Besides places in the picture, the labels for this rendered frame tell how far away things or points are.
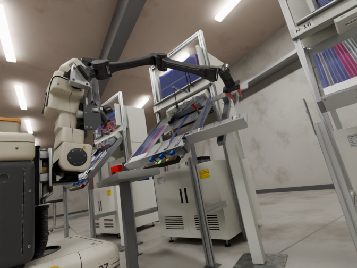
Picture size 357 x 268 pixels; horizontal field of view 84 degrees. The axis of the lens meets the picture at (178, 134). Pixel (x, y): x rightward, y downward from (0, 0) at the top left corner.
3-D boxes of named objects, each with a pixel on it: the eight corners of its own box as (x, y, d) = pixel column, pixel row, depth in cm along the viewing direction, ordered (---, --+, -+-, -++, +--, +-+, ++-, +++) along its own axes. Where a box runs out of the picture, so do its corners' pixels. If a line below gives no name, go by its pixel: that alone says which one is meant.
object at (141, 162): (186, 153, 134) (180, 145, 132) (129, 170, 175) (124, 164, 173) (187, 152, 135) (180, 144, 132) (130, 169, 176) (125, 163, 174)
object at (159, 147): (185, 149, 134) (182, 145, 133) (128, 167, 175) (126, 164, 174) (194, 132, 147) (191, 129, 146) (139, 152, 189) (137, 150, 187)
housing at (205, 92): (212, 105, 182) (204, 92, 177) (173, 122, 212) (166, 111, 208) (214, 100, 188) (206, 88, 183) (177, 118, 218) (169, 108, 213)
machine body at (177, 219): (231, 249, 137) (212, 160, 152) (162, 243, 180) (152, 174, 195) (264, 224, 185) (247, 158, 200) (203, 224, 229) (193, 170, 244)
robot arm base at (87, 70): (72, 75, 118) (78, 64, 110) (83, 70, 124) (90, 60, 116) (82, 87, 120) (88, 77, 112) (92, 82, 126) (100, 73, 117)
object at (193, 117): (202, 121, 161) (199, 116, 159) (150, 142, 202) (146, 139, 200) (212, 101, 184) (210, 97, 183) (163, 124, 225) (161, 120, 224)
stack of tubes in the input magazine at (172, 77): (200, 77, 183) (195, 52, 189) (162, 99, 215) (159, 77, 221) (207, 81, 192) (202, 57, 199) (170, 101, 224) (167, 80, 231)
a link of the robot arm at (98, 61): (157, 64, 145) (155, 49, 139) (166, 69, 136) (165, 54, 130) (94, 76, 127) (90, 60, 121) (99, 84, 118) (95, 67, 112)
